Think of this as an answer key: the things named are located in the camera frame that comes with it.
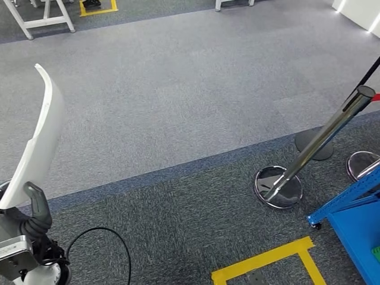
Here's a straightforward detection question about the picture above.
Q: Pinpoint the black floor cable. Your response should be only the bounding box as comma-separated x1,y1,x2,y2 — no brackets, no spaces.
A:
66,227,132,285

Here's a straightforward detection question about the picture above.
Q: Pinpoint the yellow floor tape square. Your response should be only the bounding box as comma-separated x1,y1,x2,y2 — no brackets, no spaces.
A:
210,236,327,285
79,0,119,18

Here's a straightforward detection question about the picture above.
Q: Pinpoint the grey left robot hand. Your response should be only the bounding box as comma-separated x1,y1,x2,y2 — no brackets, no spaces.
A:
0,181,54,238

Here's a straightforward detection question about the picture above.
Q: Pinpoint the blue metal shelf rack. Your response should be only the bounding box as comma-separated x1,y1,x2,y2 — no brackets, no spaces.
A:
307,167,380,285

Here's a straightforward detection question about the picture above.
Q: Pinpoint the white desk frame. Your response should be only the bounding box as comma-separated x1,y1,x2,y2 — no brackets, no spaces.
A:
215,0,256,12
2,0,76,41

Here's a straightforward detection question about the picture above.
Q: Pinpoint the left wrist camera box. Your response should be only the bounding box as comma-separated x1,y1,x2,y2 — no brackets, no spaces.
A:
0,235,35,281

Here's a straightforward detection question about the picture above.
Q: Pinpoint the chrome stanchion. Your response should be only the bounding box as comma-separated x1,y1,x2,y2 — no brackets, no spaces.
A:
253,85,377,210
345,151,380,183

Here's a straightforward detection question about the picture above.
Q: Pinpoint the dark grey stanchion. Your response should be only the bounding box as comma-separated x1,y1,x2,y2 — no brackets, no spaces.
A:
294,55,380,162

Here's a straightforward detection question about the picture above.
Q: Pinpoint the white car mirror cover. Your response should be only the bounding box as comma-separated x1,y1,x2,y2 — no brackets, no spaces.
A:
0,64,66,211

